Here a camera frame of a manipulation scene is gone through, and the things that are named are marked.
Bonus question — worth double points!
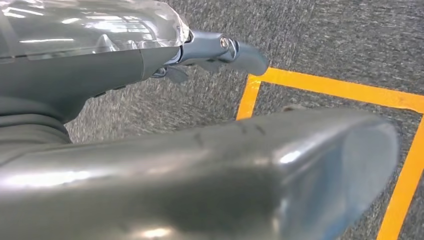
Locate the yellow floor tape square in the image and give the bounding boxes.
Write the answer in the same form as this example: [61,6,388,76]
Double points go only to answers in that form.
[235,67,424,240]

